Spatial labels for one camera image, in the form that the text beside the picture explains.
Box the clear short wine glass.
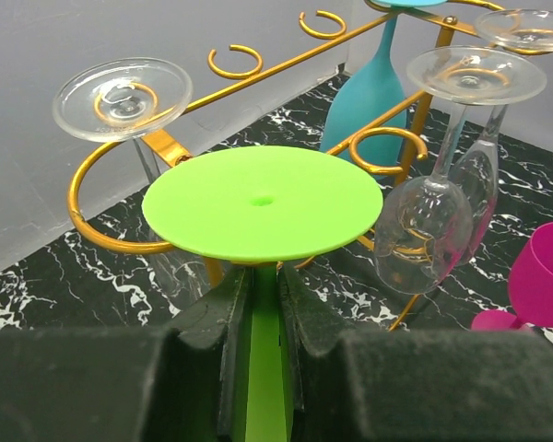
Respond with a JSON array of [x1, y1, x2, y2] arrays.
[[374, 45, 547, 295]]

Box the magenta plastic wine glass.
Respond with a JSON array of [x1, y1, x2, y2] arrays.
[[471, 222, 553, 331]]

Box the green plastic wine glass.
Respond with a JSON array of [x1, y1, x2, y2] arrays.
[[142, 146, 382, 441]]

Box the gold wire wine glass rack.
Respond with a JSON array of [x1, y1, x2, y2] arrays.
[[66, 0, 517, 332]]

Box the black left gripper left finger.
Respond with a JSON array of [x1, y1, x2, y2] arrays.
[[0, 267, 252, 441]]

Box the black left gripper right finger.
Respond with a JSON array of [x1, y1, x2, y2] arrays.
[[278, 266, 553, 441]]

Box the teal plastic wine glass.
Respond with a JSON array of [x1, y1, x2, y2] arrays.
[[319, 1, 446, 167]]

